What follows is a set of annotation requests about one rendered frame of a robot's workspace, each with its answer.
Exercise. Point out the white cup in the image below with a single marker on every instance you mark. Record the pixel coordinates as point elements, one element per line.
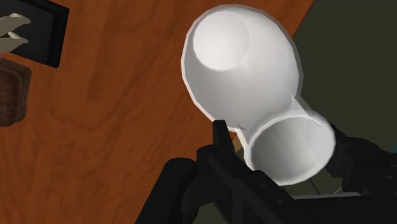
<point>288,149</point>

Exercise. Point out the brown rough block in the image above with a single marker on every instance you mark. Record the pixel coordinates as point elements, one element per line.
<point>12,93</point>

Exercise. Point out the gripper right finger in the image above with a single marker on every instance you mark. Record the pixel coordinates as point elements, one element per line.
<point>363,164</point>

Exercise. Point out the pale figure on black base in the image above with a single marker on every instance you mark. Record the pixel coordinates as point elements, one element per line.
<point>40,34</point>

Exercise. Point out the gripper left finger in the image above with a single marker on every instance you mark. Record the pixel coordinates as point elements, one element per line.
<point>214,173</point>

